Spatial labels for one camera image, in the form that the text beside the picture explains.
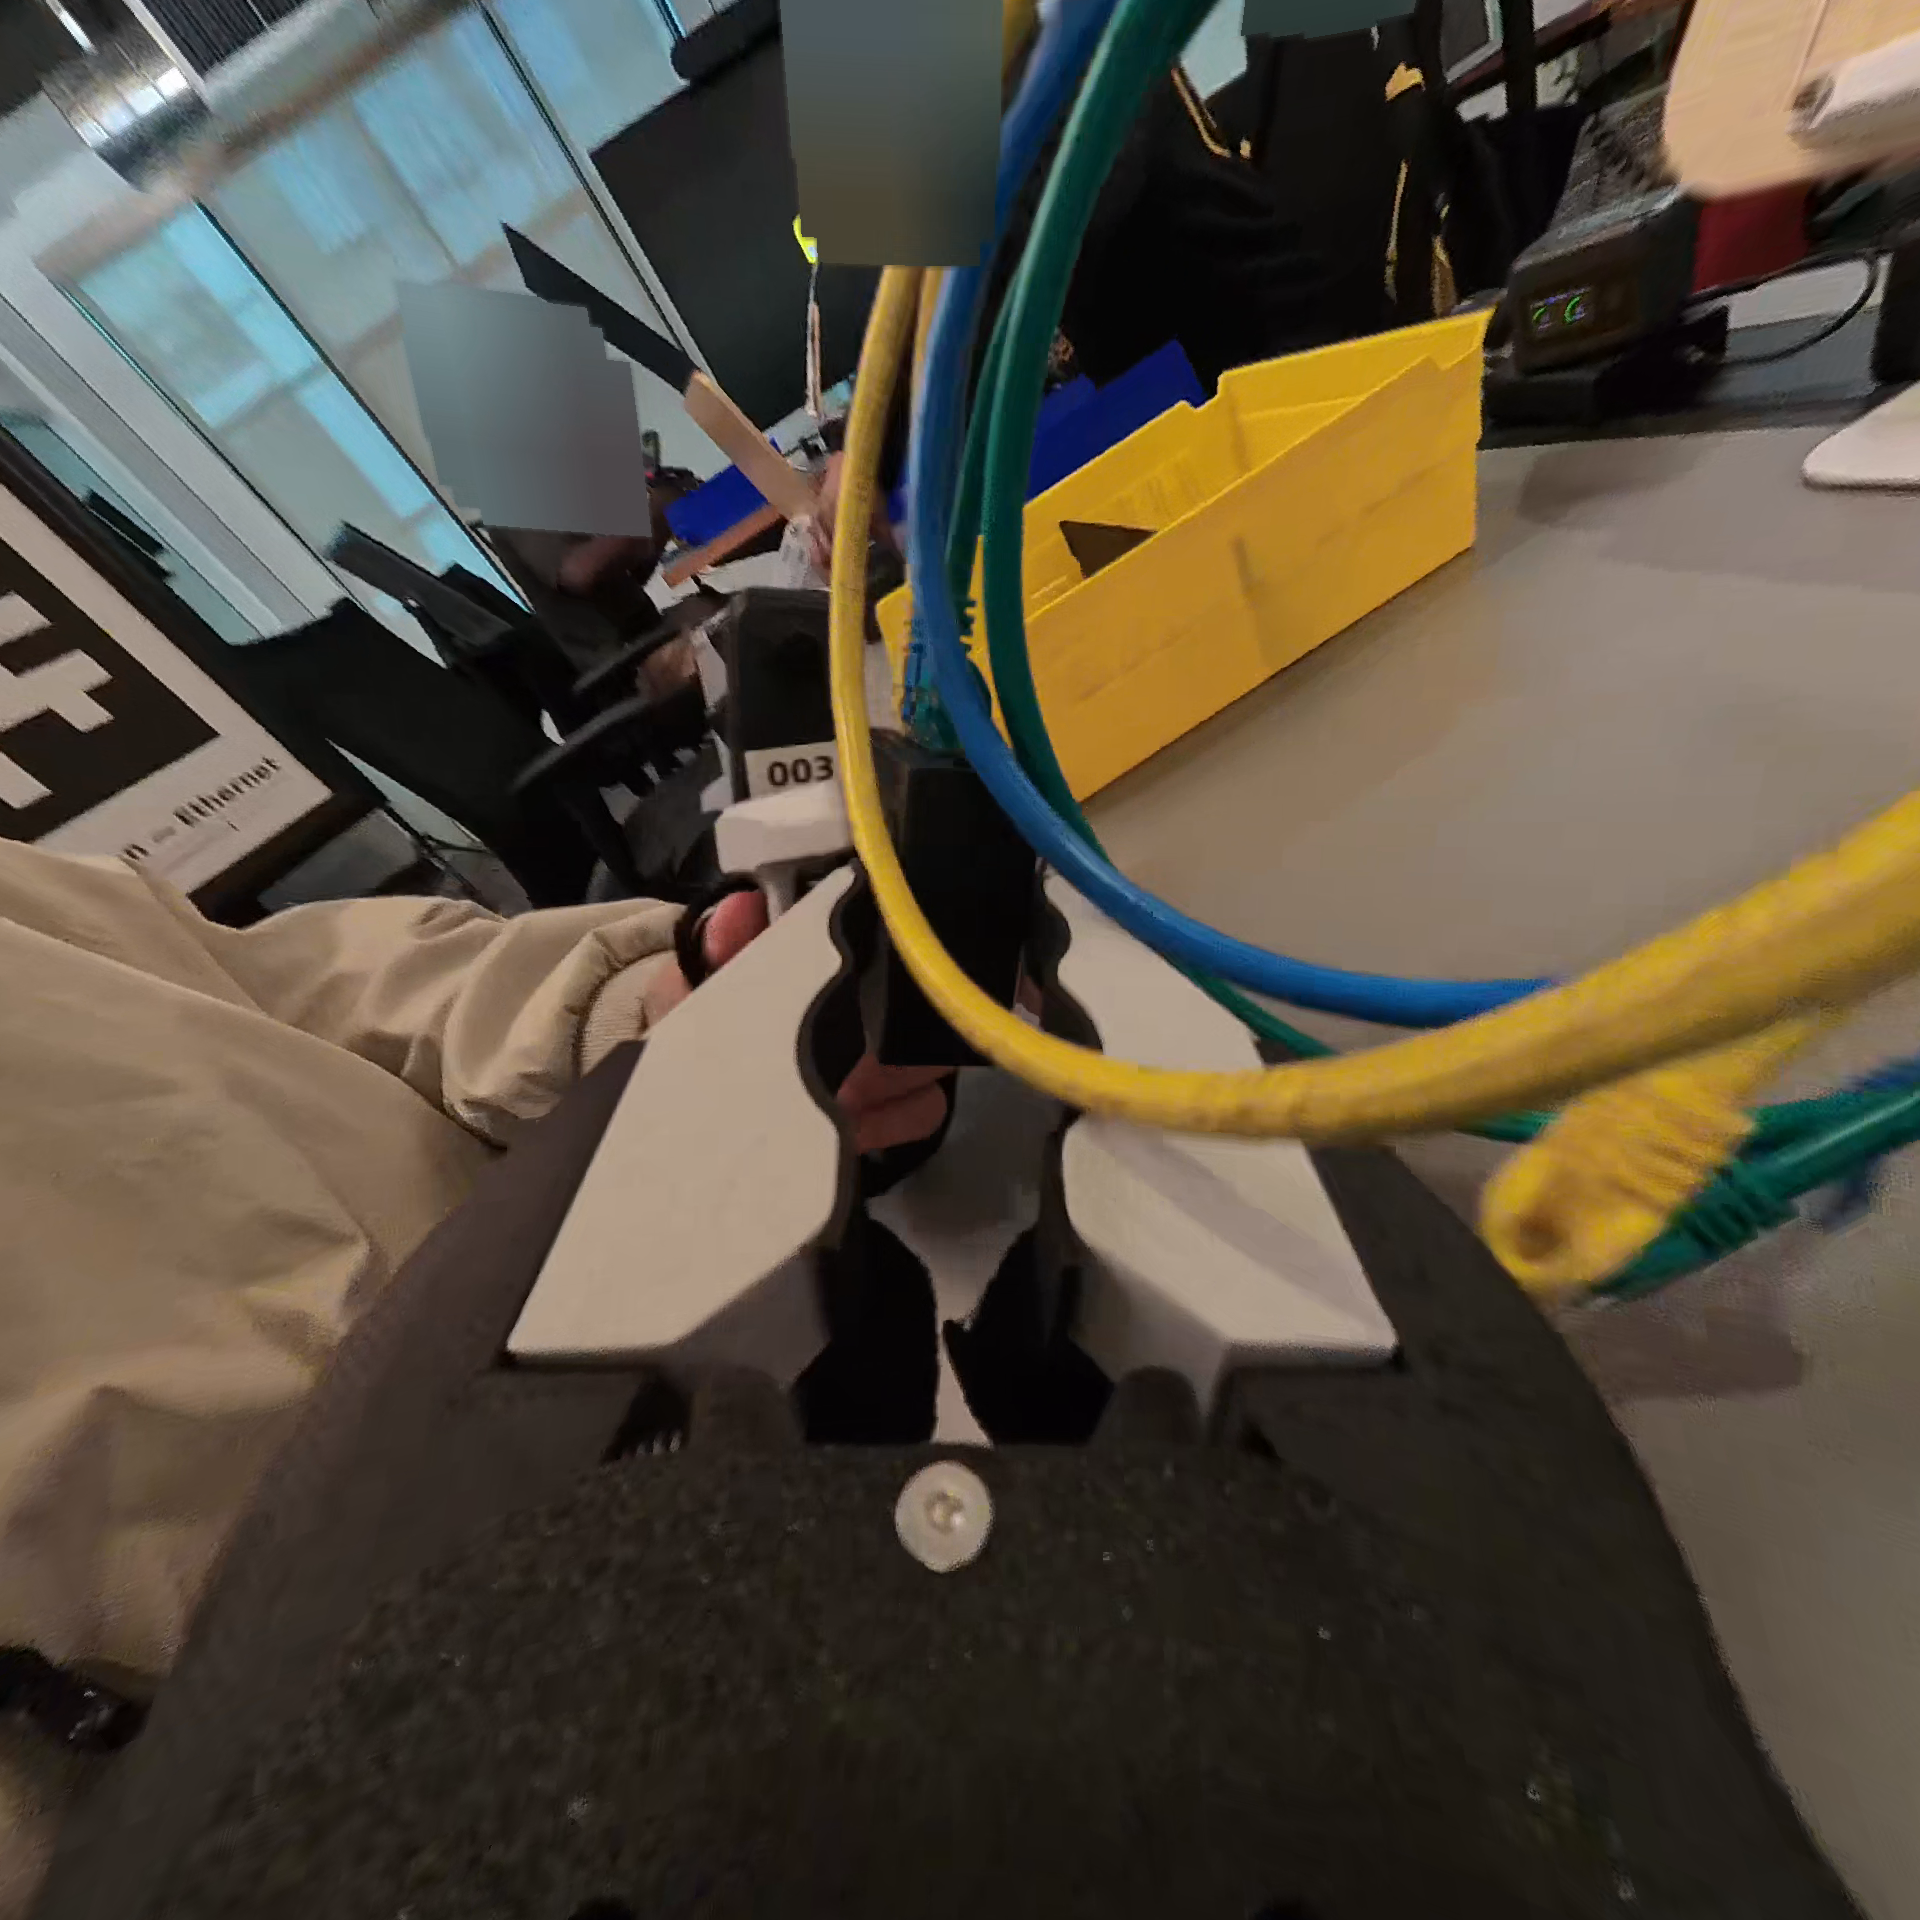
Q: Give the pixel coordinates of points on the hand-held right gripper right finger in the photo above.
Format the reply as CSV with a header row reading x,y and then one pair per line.
x,y
1231,1244

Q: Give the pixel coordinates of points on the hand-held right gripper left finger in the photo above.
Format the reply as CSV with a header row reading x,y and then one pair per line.
x,y
705,1156

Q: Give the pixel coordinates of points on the black ethernet port block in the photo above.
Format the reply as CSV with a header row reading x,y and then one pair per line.
x,y
953,901

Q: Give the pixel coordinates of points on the person's left forearm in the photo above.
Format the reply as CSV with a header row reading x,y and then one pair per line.
x,y
223,1201

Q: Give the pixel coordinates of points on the person's left hand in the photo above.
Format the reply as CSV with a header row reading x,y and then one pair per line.
x,y
892,1110

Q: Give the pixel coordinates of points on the black office chair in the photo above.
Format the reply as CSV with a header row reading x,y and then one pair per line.
x,y
451,676

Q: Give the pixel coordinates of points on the yellow plastic bin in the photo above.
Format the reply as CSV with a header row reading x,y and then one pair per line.
x,y
1303,524

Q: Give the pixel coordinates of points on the black and white sign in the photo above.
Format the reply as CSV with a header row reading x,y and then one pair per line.
x,y
91,704

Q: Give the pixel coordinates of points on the black power station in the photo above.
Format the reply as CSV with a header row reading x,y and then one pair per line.
x,y
1605,306

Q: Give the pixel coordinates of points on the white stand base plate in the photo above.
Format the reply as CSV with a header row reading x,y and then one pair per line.
x,y
1866,443

